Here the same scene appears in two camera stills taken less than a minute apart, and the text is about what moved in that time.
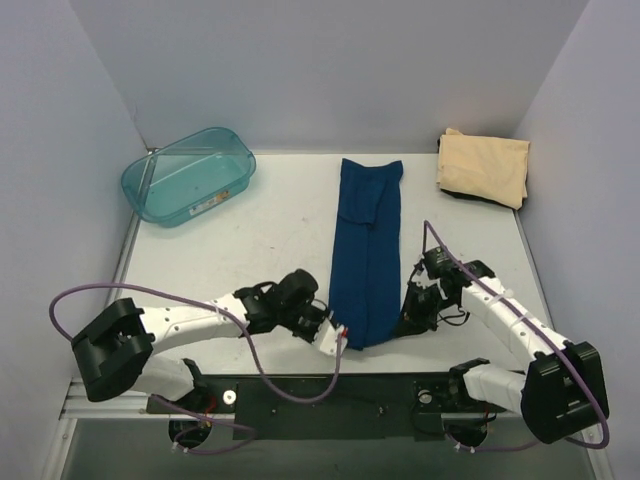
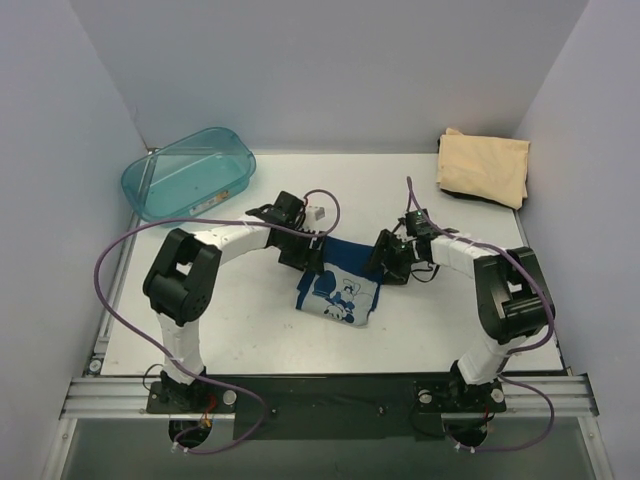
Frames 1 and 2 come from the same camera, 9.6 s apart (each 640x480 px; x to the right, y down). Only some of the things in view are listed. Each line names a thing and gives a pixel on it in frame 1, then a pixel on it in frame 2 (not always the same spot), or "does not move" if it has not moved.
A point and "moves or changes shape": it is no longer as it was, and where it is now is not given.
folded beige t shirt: [493, 168] does not move
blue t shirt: [365, 295] moves or changes shape
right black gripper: [415, 310] -> [386, 257]
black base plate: [329, 406] does not move
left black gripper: [310, 326] -> [304, 255]
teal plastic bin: [189, 177] does not move
